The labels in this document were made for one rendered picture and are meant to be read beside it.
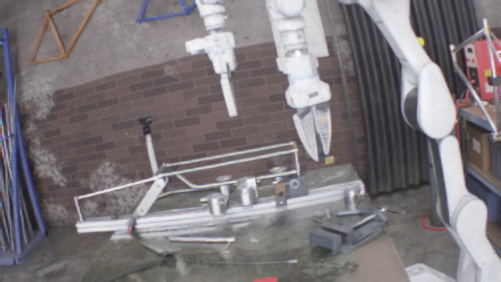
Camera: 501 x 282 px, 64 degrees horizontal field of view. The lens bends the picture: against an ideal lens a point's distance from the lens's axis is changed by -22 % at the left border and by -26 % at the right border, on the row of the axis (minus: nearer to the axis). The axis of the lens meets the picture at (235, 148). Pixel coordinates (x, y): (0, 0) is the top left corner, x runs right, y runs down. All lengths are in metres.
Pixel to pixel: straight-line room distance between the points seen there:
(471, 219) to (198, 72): 2.99
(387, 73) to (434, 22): 0.69
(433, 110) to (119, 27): 3.25
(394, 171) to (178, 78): 1.92
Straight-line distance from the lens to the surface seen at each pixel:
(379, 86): 3.74
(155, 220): 1.49
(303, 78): 1.13
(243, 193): 1.40
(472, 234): 1.70
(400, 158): 3.88
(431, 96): 1.48
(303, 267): 1.07
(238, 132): 4.14
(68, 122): 4.50
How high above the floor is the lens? 1.36
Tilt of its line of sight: 12 degrees down
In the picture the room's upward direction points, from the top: 10 degrees counter-clockwise
